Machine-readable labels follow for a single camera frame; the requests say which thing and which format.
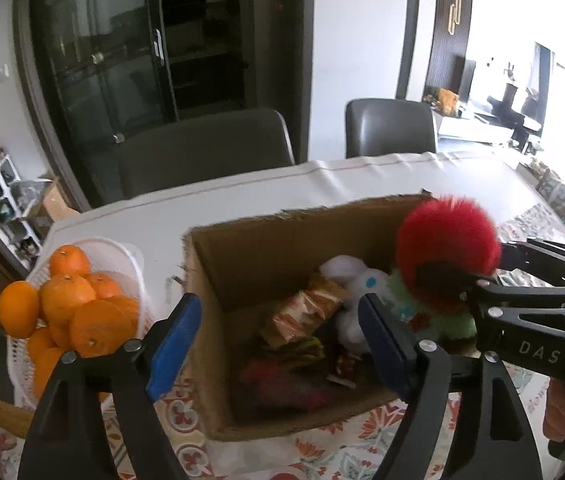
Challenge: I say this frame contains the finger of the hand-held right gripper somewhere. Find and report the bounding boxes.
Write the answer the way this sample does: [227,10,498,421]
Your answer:
[414,261,565,312]
[500,239,565,275]

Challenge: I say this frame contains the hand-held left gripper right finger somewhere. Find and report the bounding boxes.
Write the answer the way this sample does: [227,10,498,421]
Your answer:
[357,292,546,480]

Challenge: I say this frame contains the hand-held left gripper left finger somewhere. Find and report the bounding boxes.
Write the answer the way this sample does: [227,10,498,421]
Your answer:
[16,292,203,480]

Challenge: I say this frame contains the white plush toy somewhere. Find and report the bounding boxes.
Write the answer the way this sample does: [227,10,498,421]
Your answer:
[320,255,394,356]

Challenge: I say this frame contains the orange crinkly snack packet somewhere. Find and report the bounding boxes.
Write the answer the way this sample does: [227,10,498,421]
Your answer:
[261,274,354,352]

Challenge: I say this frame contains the red and green plush toy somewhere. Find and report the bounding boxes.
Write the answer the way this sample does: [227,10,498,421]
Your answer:
[387,197,503,348]

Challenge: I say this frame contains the brown cardboard box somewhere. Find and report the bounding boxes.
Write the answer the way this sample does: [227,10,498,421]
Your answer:
[181,192,484,442]

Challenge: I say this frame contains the person's right hand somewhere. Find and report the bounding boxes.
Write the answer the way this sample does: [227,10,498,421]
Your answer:
[543,379,565,444]

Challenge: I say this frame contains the small red snack packet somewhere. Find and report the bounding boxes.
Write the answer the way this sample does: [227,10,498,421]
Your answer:
[327,352,363,387]

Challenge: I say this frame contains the white plastic fruit basket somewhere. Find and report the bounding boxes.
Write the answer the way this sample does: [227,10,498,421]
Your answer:
[6,237,147,422]

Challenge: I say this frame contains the pile of oranges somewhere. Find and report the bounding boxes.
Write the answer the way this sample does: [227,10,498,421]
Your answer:
[0,245,142,400]

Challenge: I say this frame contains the white tv cabinet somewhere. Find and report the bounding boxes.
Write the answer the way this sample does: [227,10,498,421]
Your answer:
[433,105,514,147]

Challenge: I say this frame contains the yellow bag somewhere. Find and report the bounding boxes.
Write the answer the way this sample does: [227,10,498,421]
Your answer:
[437,88,459,114]

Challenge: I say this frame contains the cardboard box with flaps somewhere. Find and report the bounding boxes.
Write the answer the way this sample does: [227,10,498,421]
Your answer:
[37,175,82,222]

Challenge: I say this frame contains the black television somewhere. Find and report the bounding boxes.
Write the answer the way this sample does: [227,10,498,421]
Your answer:
[457,59,478,106]

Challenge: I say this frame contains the clear plastic bag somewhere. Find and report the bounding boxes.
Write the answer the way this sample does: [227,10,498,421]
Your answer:
[10,180,46,212]

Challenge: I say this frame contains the white shoe rack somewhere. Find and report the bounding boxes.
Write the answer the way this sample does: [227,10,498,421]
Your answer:
[0,155,42,262]

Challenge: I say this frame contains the black glass cabinet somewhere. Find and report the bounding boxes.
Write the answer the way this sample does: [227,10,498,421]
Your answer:
[14,0,314,211]

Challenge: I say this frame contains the dark slatted wall panel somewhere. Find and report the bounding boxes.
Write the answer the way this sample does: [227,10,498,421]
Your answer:
[425,0,474,97]

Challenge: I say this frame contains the gold wall ornament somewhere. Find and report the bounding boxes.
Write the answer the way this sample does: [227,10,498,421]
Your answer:
[446,0,465,39]

